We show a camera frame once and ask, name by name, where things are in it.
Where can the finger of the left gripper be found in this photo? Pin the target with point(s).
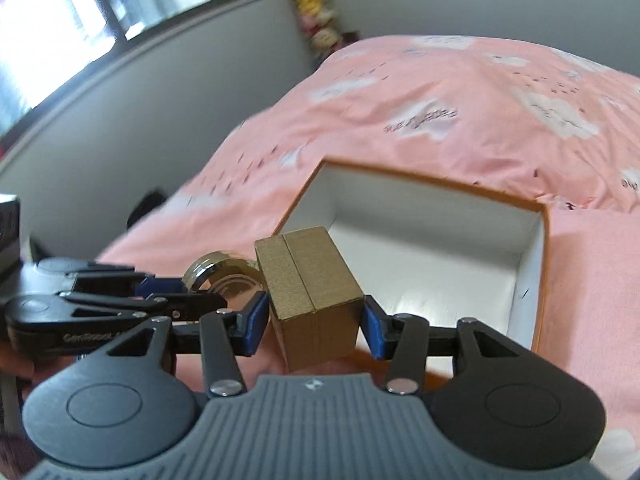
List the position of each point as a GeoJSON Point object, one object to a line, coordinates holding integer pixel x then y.
{"type": "Point", "coordinates": [79, 320]}
{"type": "Point", "coordinates": [90, 277]}

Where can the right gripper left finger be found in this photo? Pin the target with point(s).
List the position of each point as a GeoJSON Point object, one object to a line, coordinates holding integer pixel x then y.
{"type": "Point", "coordinates": [140, 394]}

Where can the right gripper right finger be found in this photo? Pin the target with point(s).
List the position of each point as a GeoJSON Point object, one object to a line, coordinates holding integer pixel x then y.
{"type": "Point", "coordinates": [488, 395]}

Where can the small gold cardboard box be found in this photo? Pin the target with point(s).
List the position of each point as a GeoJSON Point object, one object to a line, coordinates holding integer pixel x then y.
{"type": "Point", "coordinates": [316, 302]}

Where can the orange cardboard storage box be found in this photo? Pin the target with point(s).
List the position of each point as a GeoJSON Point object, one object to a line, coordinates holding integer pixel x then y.
{"type": "Point", "coordinates": [432, 246]}

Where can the dark framed window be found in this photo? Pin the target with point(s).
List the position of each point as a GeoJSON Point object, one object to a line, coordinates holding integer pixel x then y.
{"type": "Point", "coordinates": [47, 44]}

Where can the pink cloud print duvet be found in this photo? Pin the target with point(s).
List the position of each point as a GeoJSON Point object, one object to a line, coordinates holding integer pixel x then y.
{"type": "Point", "coordinates": [519, 118]}

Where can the plush toy column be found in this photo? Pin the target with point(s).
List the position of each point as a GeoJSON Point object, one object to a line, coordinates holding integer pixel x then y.
{"type": "Point", "coordinates": [321, 27]}

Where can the black camera box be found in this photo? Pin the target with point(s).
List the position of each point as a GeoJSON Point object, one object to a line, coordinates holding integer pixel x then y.
{"type": "Point", "coordinates": [10, 247]}

